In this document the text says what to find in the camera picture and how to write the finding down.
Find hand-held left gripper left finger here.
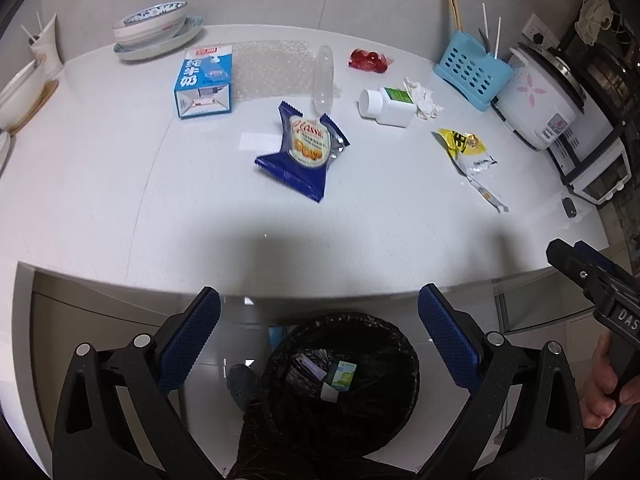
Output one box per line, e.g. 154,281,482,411
52,286,231,480

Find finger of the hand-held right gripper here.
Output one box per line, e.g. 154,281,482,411
546,239,601,307
574,240,640,292

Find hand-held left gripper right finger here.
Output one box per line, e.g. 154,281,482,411
415,283,586,480

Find black lined trash bin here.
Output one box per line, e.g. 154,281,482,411
261,312,421,461

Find yellow snack wrapper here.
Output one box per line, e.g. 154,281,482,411
432,128,510,213

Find blue snack packet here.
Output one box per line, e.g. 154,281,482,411
254,101,350,204

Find white tissue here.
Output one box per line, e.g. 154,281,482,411
402,77,445,121

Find white pill bottle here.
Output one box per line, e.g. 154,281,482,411
358,86,417,129

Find blue white milk carton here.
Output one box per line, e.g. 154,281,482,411
173,45,236,120

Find clear plastic bottle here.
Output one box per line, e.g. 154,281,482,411
312,45,335,113

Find person's right hand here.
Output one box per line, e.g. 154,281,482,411
582,332,628,430

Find person's grey shoe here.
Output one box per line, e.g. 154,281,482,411
226,364,261,411

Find grey counter cabinet front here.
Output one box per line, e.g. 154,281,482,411
15,261,601,461

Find white countertop appliance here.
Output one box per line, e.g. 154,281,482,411
547,120,633,206

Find green white small carton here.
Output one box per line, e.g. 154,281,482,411
330,360,357,392

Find grey flat packet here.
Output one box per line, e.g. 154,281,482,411
292,352,328,381

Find white flowered rice cooker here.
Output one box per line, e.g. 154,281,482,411
492,42,613,151

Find dark shelf unit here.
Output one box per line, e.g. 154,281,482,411
560,0,640,131

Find blue perforated utensil holder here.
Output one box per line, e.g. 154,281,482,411
432,30,516,113

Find cream lace ornament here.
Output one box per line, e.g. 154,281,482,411
577,0,613,41

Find wooden board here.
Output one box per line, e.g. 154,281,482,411
7,80,60,136

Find clear bubble wrap sheet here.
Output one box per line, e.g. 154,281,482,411
227,39,321,103

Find large white bowl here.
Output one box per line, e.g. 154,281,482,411
0,57,49,128

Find white bowl with red mark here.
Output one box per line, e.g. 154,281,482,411
114,16,189,52

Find blue rimmed plate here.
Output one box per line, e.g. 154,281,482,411
112,15,205,63

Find white paper cup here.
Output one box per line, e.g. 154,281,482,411
29,14,65,80

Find blue patterned bowl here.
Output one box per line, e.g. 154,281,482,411
112,1,190,31

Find white wall socket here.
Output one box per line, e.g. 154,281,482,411
520,14,558,48

